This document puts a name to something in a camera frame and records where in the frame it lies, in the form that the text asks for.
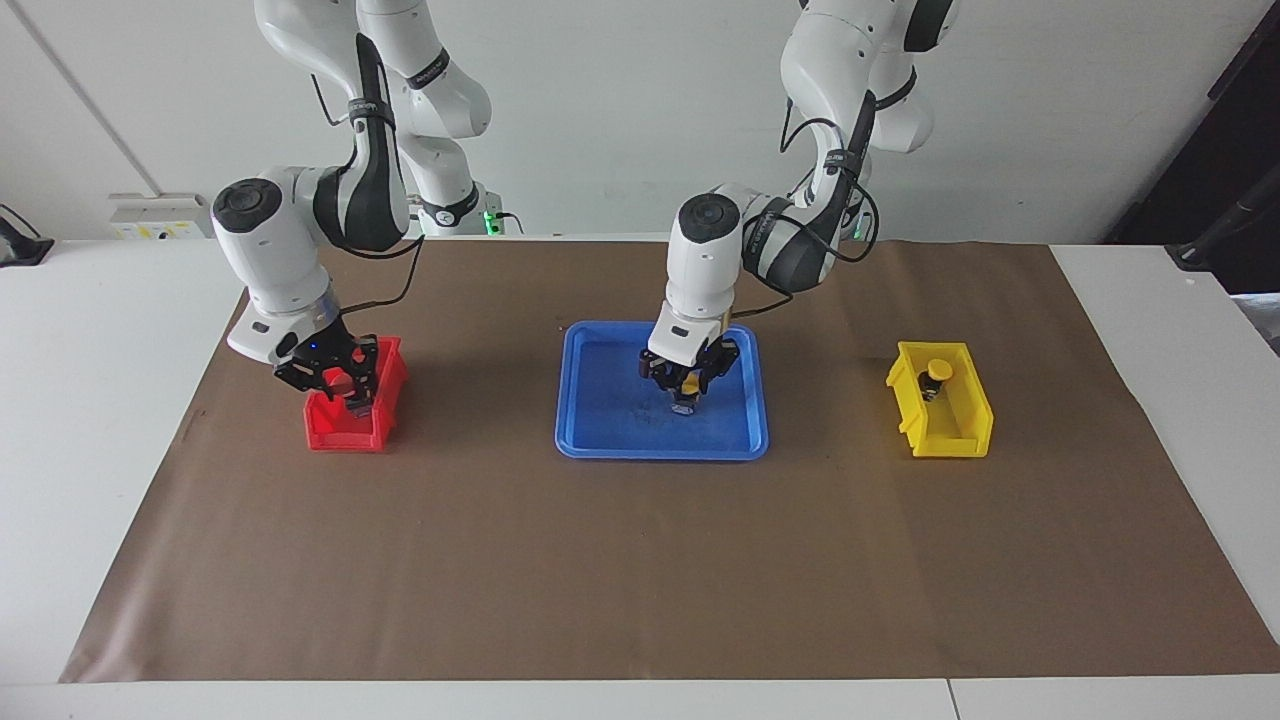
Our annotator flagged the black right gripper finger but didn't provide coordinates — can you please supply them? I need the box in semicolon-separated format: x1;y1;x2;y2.
345;340;379;416
275;362;336;393

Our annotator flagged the red push button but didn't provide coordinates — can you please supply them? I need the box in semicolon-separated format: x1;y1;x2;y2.
330;370;373;416

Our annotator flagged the red plastic bin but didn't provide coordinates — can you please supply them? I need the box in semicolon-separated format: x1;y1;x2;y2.
303;335;409;453

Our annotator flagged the blue plastic tray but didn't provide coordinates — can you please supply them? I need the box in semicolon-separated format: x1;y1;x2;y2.
555;320;771;461

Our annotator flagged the brown paper mat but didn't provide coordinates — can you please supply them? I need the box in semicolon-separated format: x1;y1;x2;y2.
58;238;1280;684

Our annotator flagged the yellow plastic bin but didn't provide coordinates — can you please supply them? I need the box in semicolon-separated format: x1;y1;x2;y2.
885;341;995;459

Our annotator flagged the black stand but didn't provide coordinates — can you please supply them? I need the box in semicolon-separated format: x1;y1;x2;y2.
1165;165;1280;273

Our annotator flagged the dark panel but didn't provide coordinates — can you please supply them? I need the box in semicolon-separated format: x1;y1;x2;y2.
1105;25;1280;296

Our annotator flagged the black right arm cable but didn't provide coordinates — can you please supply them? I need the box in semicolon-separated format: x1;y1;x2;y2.
310;72;427;313

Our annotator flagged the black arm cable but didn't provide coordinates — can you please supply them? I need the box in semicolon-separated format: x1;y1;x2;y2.
310;72;427;313
735;95;883;323

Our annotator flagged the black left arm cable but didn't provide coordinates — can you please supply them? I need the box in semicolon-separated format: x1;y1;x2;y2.
735;95;883;323

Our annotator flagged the white wall power box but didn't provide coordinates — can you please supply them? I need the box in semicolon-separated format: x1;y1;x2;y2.
108;193;221;241

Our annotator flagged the black device with cable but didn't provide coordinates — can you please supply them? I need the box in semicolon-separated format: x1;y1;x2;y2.
0;205;56;269

